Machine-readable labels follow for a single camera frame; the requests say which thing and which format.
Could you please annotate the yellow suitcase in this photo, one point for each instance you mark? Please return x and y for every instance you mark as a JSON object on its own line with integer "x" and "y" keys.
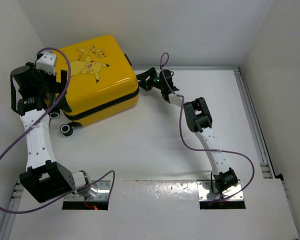
{"x": 102, "y": 83}

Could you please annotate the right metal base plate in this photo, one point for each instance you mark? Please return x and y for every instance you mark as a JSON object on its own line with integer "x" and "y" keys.
{"x": 205, "y": 194}

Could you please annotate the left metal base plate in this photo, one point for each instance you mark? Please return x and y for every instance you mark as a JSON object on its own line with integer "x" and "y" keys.
{"x": 98, "y": 192}

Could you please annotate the metal base plate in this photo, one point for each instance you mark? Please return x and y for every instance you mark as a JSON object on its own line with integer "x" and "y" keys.
{"x": 98, "y": 192}
{"x": 205, "y": 194}

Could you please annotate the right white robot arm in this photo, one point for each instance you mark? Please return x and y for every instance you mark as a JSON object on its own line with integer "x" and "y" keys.
{"x": 198, "y": 120}

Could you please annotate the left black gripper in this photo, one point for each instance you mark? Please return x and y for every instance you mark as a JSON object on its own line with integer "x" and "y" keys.
{"x": 57, "y": 87}

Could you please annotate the white front panel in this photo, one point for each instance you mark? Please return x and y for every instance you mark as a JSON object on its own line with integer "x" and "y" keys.
{"x": 166, "y": 210}

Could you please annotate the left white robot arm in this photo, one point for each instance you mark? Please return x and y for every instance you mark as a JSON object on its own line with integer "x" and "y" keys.
{"x": 35, "y": 96}

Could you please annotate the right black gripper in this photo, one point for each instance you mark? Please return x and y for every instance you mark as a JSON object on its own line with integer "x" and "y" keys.
{"x": 151, "y": 73}

